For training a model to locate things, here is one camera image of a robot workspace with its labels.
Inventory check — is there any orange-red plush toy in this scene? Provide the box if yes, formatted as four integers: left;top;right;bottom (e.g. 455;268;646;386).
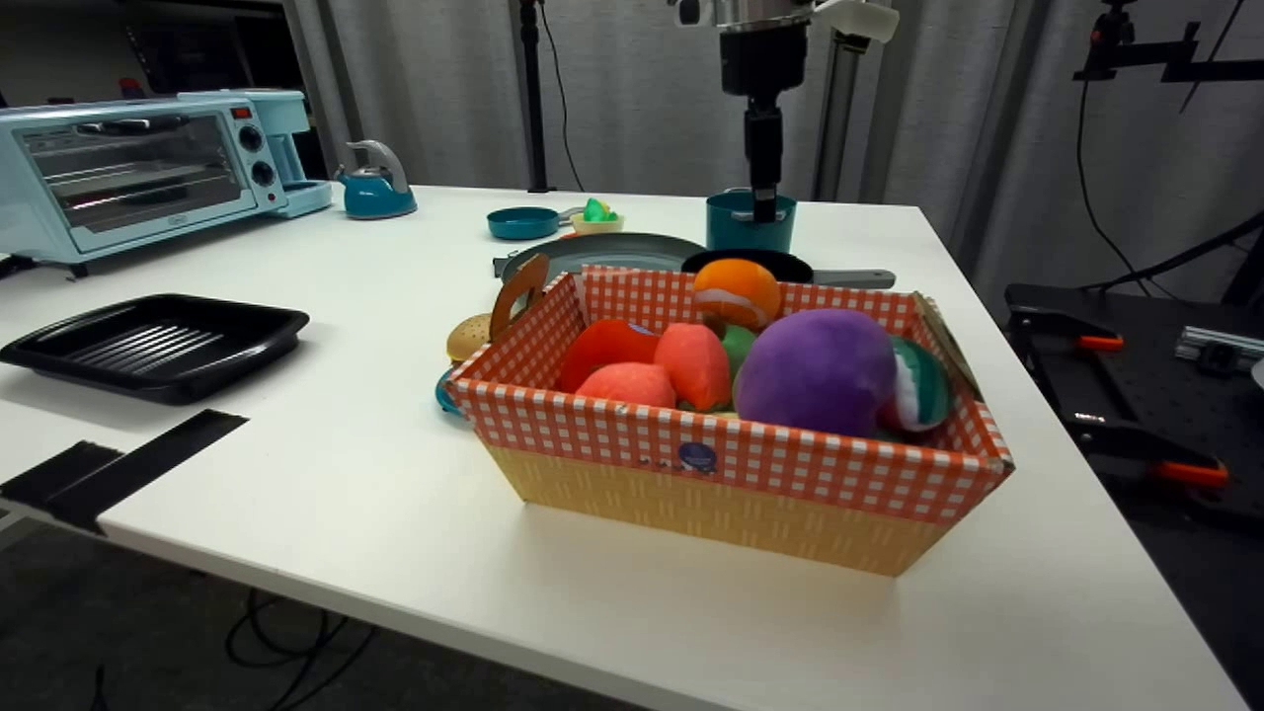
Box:
654;318;737;416

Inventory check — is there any teal mug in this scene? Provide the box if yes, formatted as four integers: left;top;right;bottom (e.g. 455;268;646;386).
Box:
705;185;801;258

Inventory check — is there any large grey frying pan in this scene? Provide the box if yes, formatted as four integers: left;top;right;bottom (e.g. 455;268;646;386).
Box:
492;230;709;286

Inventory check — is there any red checkered basket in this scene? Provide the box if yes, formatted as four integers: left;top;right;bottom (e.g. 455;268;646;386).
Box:
447;251;1018;580

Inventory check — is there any black floor cable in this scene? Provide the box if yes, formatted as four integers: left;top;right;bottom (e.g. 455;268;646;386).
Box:
216;590;381;681

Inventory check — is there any grey stand pole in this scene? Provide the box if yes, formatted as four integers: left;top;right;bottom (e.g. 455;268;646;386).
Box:
812;31;871;205

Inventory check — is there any orange-handled clamp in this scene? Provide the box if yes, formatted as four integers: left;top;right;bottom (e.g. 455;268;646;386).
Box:
1008;305;1133;361
1068;409;1236;501

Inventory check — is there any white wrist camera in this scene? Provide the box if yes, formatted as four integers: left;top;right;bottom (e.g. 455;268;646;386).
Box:
812;0;909;47

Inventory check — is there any green plush toy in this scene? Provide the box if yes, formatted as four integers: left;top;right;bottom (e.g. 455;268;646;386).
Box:
718;324;760;380

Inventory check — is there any striped watermelon plush toy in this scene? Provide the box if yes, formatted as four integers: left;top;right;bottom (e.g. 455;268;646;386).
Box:
880;334;958;438

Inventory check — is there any black side table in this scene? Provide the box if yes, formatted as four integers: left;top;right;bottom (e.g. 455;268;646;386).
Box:
1000;276;1264;675

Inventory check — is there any teal toy kettle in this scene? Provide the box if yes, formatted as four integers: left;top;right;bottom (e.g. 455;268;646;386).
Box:
332;134;418;226

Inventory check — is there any pink-red round plush toy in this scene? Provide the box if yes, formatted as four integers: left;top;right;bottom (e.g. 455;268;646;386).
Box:
573;361;683;409

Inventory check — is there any black tape strip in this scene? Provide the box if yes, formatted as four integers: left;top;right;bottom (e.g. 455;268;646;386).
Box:
0;438;126;512
37;408;252;533

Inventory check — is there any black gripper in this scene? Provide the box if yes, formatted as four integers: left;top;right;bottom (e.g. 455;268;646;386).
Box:
714;18;812;200

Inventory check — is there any black grill tray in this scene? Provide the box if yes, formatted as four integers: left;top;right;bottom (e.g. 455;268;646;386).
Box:
0;287;318;401

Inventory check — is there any orange plush toy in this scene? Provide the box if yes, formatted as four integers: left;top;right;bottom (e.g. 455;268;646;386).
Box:
693;258;792;333

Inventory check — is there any grey curtain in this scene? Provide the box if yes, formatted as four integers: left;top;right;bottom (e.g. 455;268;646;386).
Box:
282;0;1264;312

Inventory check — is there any light blue toaster oven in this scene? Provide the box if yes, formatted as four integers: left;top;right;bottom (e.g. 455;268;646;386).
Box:
0;88;335;276

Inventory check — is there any burger plush toy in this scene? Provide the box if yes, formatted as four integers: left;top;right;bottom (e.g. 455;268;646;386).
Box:
443;312;498;371

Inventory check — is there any black stand pole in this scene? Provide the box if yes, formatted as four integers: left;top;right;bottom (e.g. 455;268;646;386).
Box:
513;0;552;197

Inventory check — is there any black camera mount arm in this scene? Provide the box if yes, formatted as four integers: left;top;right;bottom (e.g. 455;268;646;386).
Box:
1070;0;1264;88

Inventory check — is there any red plush toy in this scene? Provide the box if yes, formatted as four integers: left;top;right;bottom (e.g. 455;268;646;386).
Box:
550;314;663;395

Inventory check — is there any purple plush toy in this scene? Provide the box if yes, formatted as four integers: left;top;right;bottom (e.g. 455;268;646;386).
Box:
730;309;900;438

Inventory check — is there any small teal plate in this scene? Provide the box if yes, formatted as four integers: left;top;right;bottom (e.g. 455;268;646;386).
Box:
431;367;473;421

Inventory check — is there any small teal frying pan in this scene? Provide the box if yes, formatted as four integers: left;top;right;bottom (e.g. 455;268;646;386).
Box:
481;200;569;243

